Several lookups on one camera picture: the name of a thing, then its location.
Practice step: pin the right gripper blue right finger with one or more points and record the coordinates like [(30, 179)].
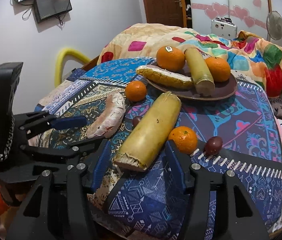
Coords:
[(179, 164)]

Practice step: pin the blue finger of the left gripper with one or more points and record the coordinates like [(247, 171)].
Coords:
[(70, 122), (89, 143)]

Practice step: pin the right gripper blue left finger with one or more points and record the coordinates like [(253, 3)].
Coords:
[(100, 164)]

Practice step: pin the yellow sugarcane piece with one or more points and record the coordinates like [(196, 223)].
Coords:
[(200, 74), (142, 146)]

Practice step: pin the small tangerine front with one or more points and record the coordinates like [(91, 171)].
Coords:
[(184, 138)]

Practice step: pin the dark purple passion fruit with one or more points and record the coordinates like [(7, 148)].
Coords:
[(213, 145)]

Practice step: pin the small tangerine near plate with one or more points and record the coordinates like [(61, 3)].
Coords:
[(135, 91)]

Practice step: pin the large orange on plate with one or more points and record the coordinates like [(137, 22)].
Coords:
[(219, 68)]

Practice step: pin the large orange with sticker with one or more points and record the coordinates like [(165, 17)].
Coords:
[(170, 58)]

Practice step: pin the colourful patchwork blanket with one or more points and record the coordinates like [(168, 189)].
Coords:
[(249, 54)]

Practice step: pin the white grey box device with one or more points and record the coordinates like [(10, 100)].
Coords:
[(224, 27)]

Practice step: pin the brown wooden door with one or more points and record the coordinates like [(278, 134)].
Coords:
[(167, 12)]

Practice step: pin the standing electric fan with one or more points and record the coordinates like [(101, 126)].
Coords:
[(274, 25)]

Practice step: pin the white wardrobe with hearts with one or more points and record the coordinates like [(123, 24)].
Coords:
[(247, 15)]

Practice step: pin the yellow curved chair frame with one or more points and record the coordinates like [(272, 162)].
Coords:
[(65, 55)]

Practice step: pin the wall mounted black monitor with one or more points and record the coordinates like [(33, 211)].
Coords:
[(46, 9)]

